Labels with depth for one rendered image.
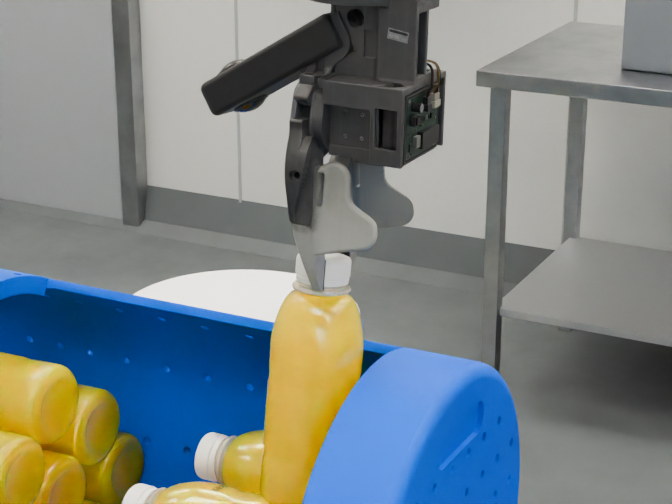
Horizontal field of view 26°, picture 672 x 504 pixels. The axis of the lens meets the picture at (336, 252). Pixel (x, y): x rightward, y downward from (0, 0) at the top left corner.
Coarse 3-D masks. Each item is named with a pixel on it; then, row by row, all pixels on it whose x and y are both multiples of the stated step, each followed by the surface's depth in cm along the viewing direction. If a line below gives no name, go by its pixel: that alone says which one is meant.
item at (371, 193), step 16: (336, 160) 101; (352, 160) 101; (352, 176) 102; (368, 176) 102; (384, 176) 101; (352, 192) 102; (368, 192) 102; (384, 192) 102; (400, 192) 101; (368, 208) 103; (384, 208) 102; (400, 208) 102; (384, 224) 103; (400, 224) 102; (352, 256) 104
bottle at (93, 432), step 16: (80, 384) 125; (80, 400) 122; (96, 400) 123; (112, 400) 125; (80, 416) 121; (96, 416) 124; (112, 416) 126; (80, 432) 121; (96, 432) 124; (112, 432) 126; (48, 448) 123; (64, 448) 122; (80, 448) 122; (96, 448) 124
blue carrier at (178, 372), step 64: (0, 320) 136; (64, 320) 131; (128, 320) 126; (192, 320) 120; (256, 320) 115; (128, 384) 132; (192, 384) 128; (256, 384) 125; (384, 384) 100; (448, 384) 100; (192, 448) 130; (384, 448) 95; (448, 448) 101; (512, 448) 113
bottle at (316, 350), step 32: (288, 320) 101; (320, 320) 100; (352, 320) 102; (288, 352) 101; (320, 352) 100; (352, 352) 102; (288, 384) 102; (320, 384) 101; (352, 384) 102; (288, 416) 102; (320, 416) 101; (288, 448) 102; (320, 448) 102; (288, 480) 103
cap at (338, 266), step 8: (328, 256) 103; (336, 256) 103; (344, 256) 103; (296, 264) 102; (328, 264) 101; (336, 264) 101; (344, 264) 101; (296, 272) 102; (304, 272) 101; (328, 272) 101; (336, 272) 101; (344, 272) 101; (304, 280) 101; (328, 280) 101; (336, 280) 101; (344, 280) 102
